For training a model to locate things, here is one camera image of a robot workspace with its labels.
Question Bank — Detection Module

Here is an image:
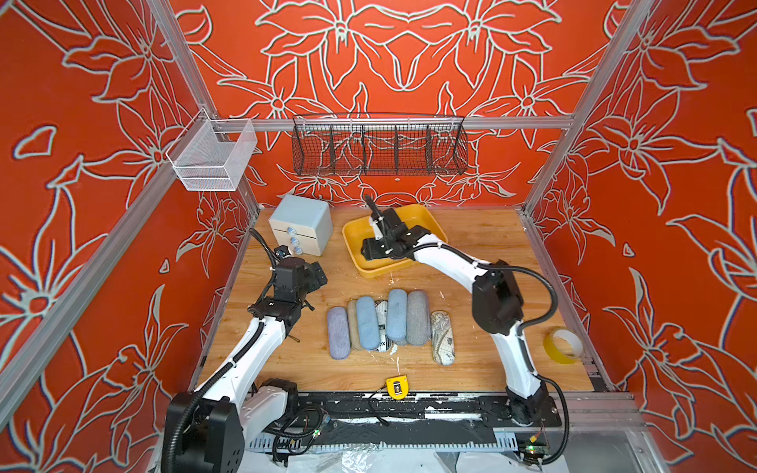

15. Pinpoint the yellow plastic storage tray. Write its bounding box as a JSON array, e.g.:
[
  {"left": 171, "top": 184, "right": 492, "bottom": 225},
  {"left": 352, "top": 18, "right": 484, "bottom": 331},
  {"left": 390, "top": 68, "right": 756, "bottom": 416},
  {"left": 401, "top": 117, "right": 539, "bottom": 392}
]
[{"left": 342, "top": 204, "right": 449, "bottom": 279}]

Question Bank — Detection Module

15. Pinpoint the light blue glasses case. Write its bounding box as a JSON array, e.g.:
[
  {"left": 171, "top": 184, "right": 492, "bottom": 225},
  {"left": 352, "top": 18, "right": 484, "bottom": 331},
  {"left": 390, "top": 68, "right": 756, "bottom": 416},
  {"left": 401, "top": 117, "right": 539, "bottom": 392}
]
[
  {"left": 356, "top": 297, "right": 380, "bottom": 351},
  {"left": 386, "top": 289, "right": 408, "bottom": 346}
]

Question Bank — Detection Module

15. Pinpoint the grey fabric glasses case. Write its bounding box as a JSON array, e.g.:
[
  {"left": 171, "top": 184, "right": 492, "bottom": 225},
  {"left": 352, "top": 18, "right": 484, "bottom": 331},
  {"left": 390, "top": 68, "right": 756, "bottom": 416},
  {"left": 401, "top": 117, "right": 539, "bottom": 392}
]
[{"left": 406, "top": 291, "right": 431, "bottom": 346}]

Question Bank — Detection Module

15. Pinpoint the map print glasses case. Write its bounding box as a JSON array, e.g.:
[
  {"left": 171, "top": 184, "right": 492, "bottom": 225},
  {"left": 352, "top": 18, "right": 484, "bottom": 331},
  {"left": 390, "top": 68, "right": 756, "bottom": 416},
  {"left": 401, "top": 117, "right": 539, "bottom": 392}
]
[{"left": 431, "top": 311, "right": 455, "bottom": 367}]

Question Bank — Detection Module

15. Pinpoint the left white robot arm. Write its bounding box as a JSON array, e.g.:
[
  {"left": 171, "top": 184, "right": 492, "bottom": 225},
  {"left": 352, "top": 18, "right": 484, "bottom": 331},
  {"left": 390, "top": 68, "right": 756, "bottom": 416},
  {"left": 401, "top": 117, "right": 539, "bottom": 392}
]
[{"left": 160, "top": 230, "right": 327, "bottom": 472}]

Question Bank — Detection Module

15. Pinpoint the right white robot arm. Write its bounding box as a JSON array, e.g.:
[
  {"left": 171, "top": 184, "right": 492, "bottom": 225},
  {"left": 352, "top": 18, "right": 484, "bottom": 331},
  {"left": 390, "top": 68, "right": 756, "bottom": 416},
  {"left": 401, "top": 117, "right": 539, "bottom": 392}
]
[{"left": 361, "top": 197, "right": 558, "bottom": 426}]

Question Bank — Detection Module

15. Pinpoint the newspaper print glasses case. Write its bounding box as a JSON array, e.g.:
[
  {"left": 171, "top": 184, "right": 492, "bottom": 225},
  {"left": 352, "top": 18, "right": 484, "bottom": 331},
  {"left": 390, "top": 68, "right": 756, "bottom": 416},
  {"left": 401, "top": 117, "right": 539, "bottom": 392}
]
[{"left": 376, "top": 300, "right": 390, "bottom": 353}]

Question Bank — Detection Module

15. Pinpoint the purple fabric glasses case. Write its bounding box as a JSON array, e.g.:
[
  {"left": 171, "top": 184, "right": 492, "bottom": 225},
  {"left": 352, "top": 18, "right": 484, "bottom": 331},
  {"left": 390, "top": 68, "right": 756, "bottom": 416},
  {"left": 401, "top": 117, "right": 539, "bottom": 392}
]
[{"left": 326, "top": 307, "right": 352, "bottom": 361}]

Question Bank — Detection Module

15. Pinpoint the grey mini drawer box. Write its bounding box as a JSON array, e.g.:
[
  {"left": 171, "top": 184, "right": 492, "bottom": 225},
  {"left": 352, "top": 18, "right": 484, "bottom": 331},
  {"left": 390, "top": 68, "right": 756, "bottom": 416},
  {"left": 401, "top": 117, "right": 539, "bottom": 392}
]
[{"left": 268, "top": 194, "right": 333, "bottom": 256}]

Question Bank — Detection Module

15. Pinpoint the yellow tape measure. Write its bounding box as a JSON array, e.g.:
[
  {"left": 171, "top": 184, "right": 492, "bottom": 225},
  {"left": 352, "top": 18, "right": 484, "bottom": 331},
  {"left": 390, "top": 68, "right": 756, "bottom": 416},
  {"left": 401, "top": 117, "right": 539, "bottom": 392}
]
[{"left": 386, "top": 376, "right": 409, "bottom": 400}]

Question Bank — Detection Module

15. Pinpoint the yellow tape roll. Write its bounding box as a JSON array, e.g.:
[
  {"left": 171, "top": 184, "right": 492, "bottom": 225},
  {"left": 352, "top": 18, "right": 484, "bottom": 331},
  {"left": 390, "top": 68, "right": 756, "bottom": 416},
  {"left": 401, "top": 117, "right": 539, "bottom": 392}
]
[{"left": 543, "top": 327, "right": 585, "bottom": 365}]

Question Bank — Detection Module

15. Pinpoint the black wire wall basket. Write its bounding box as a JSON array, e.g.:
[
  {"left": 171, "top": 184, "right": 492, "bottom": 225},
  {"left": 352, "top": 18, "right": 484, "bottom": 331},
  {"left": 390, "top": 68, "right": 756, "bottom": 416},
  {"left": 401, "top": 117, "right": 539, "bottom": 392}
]
[{"left": 291, "top": 112, "right": 469, "bottom": 177}]

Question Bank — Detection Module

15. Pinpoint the white mesh wall basket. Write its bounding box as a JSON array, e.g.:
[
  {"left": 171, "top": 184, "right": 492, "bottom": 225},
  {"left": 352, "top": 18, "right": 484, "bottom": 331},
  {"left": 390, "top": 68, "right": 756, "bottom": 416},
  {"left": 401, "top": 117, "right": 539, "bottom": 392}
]
[{"left": 167, "top": 108, "right": 258, "bottom": 192}]

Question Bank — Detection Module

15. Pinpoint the grey cable duct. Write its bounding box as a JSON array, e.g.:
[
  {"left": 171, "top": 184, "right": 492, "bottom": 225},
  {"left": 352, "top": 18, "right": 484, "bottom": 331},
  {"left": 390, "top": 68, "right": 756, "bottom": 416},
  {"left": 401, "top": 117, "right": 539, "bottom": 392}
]
[{"left": 246, "top": 431, "right": 520, "bottom": 454}]

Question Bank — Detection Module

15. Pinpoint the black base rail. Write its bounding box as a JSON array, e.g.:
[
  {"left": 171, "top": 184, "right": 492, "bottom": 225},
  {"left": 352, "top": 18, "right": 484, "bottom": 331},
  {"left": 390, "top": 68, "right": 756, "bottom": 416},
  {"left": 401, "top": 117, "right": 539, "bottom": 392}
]
[{"left": 286, "top": 390, "right": 526, "bottom": 428}]

